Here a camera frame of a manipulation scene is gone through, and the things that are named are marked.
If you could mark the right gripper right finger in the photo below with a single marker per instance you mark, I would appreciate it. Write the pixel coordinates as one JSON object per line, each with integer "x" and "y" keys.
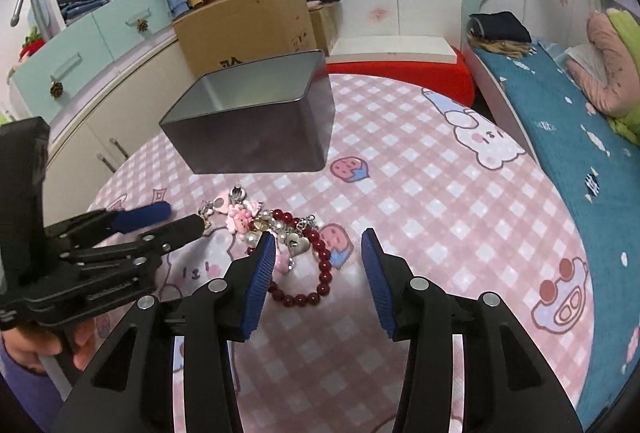
{"x": 508, "y": 384}

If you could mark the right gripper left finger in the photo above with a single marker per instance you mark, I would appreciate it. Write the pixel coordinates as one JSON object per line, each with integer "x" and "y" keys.
{"x": 127, "y": 387}

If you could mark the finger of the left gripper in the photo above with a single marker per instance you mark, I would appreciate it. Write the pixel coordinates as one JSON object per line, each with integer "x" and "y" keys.
{"x": 98, "y": 225}
{"x": 149, "y": 243}

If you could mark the pink charm keychain cluster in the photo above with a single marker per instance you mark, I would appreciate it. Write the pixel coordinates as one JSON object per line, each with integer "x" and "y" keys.
{"x": 248, "y": 219}

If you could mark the person's left hand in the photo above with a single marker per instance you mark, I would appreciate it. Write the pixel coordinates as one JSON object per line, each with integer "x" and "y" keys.
{"x": 25, "y": 345}

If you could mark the cream curved cabinet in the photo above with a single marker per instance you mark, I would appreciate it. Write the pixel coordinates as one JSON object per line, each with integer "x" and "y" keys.
{"x": 110, "y": 128}

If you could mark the mint green drawer unit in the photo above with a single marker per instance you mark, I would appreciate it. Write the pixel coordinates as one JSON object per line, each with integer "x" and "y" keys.
{"x": 68, "y": 62}

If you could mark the strawberry plush toy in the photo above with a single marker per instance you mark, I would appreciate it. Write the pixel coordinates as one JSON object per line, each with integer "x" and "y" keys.
{"x": 32, "y": 43}

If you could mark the dark grey metal tin box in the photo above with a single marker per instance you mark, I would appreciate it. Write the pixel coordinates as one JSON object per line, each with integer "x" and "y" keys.
{"x": 274, "y": 115}

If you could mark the bed with teal sheet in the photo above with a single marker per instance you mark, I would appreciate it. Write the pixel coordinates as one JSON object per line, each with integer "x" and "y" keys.
{"x": 597, "y": 174}

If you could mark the pink checkered tablecloth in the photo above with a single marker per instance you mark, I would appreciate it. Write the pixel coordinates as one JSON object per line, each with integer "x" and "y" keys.
{"x": 443, "y": 188}

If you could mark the large cardboard box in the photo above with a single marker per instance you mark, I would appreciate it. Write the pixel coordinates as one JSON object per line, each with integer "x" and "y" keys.
{"x": 226, "y": 33}

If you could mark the small cardboard box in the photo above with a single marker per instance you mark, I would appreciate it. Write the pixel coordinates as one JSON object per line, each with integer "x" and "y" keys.
{"x": 324, "y": 24}

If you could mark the red storage box white lid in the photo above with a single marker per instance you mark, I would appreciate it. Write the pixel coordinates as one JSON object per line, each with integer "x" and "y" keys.
{"x": 430, "y": 62}

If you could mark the folded dark clothes on bed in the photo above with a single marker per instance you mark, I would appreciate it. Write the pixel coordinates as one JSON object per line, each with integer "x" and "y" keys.
{"x": 501, "y": 26}

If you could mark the pink and green quilt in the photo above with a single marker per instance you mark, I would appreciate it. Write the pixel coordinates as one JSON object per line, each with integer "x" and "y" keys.
{"x": 606, "y": 69}

